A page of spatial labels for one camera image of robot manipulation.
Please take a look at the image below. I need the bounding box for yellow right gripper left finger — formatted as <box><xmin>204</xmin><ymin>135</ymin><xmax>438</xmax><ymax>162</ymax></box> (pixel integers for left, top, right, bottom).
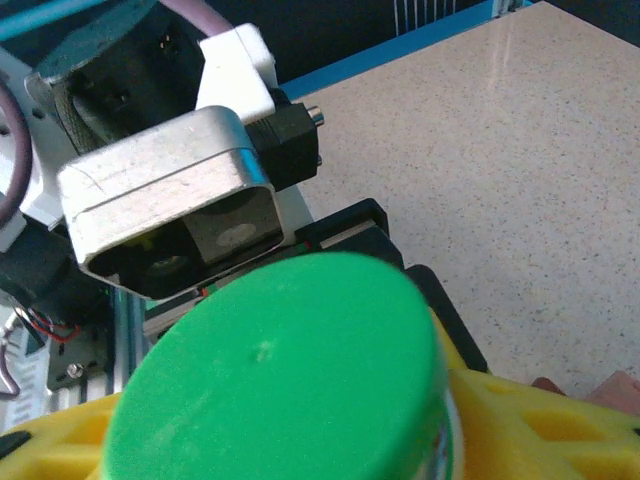
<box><xmin>0</xmin><ymin>392</ymin><xmax>126</xmax><ymax>480</ymax></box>

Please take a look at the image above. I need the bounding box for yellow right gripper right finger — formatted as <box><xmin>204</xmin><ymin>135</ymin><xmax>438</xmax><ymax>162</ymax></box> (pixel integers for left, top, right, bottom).
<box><xmin>447</xmin><ymin>367</ymin><xmax>640</xmax><ymax>480</ymax></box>

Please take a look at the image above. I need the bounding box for white bottle green cap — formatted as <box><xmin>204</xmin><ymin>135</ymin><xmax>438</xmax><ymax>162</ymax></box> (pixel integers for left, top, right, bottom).
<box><xmin>99</xmin><ymin>251</ymin><xmax>469</xmax><ymax>480</ymax></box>

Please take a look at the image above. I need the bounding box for blue printed side panel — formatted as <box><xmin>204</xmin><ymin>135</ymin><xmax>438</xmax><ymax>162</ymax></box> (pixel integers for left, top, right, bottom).
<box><xmin>209</xmin><ymin>0</ymin><xmax>501</xmax><ymax>84</ymax></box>

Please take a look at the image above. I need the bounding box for blue table edge strip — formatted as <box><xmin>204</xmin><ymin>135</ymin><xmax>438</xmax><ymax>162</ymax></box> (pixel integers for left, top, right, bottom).
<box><xmin>277</xmin><ymin>0</ymin><xmax>539</xmax><ymax>99</ymax></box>

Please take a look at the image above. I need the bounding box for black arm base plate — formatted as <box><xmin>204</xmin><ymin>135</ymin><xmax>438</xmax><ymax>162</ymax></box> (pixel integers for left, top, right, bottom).
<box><xmin>47</xmin><ymin>319</ymin><xmax>114</xmax><ymax>401</ymax></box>

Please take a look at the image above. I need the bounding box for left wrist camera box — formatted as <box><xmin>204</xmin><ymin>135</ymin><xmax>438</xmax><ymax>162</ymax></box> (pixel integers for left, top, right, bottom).
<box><xmin>55</xmin><ymin>22</ymin><xmax>286</xmax><ymax>301</ymax></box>

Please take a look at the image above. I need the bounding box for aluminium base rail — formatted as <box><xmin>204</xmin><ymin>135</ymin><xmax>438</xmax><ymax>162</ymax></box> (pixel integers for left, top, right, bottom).
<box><xmin>107</xmin><ymin>287</ymin><xmax>216</xmax><ymax>401</ymax></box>

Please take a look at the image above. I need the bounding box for aluminium frame post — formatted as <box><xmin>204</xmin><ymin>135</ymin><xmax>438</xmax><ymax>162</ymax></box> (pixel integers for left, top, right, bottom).
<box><xmin>492</xmin><ymin>0</ymin><xmax>534</xmax><ymax>19</ymax></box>

